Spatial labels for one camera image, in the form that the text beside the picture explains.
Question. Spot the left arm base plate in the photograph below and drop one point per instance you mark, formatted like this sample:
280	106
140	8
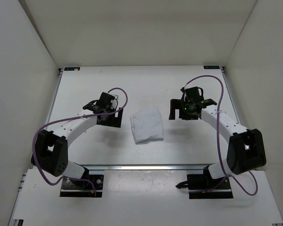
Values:
70	188

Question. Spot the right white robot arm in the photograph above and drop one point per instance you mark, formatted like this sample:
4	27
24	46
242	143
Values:
245	150

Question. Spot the right corner label sticker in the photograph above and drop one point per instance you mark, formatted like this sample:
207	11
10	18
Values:
211	67

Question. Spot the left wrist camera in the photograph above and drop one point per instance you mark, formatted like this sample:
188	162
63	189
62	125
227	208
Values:
114	102

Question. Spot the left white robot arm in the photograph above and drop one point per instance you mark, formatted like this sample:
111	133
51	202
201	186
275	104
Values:
50	147

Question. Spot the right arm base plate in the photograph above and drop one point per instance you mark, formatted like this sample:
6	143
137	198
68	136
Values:
210	188

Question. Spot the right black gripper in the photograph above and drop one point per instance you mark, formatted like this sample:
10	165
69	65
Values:
177	104

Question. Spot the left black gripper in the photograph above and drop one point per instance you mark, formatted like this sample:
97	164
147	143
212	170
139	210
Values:
115	121

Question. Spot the corner label sticker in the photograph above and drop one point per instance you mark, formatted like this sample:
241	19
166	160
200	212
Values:
71	68
211	67

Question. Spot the white skirt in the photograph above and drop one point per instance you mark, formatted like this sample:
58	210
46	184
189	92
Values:
147	126

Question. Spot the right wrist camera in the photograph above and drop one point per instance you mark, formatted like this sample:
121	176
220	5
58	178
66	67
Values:
194	94

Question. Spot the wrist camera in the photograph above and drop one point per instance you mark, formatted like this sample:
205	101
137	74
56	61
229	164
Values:
194	94
114	102

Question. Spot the left corner label sticker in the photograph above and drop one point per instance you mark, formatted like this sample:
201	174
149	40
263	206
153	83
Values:
71	68

